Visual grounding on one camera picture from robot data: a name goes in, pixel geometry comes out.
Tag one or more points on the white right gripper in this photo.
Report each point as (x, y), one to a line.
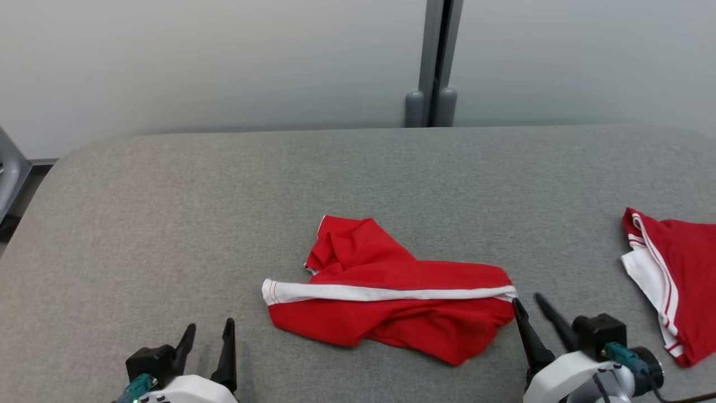
(576, 383)

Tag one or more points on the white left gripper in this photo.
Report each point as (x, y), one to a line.
(190, 390)

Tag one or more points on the red basketball jersey white sleeves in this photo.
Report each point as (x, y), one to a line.
(693, 280)

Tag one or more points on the red shorts white stripe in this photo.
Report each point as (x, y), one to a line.
(391, 324)

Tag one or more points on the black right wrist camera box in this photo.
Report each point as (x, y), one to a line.
(596, 333)

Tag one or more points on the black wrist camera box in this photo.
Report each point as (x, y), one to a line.
(596, 333)
(148, 361)

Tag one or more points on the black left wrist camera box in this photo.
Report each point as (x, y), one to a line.
(148, 361)

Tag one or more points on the grey cylinder post foot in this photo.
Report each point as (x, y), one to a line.
(414, 111)
(447, 107)

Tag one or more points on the grey metal frame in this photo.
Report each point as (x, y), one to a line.
(11, 168)

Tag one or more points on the grey partition post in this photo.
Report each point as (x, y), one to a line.
(433, 45)

